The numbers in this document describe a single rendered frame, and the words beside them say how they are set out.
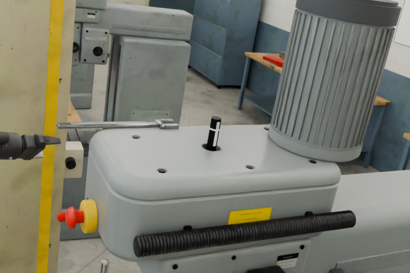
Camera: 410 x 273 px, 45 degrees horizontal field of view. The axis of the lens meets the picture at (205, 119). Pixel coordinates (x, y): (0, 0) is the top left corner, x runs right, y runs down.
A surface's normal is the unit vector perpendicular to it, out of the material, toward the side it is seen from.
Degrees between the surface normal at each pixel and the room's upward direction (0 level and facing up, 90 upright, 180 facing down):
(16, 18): 90
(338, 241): 90
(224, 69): 90
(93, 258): 0
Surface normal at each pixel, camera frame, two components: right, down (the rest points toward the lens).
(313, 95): -0.47, 0.22
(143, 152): 0.15, -0.93
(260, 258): 0.42, 0.37
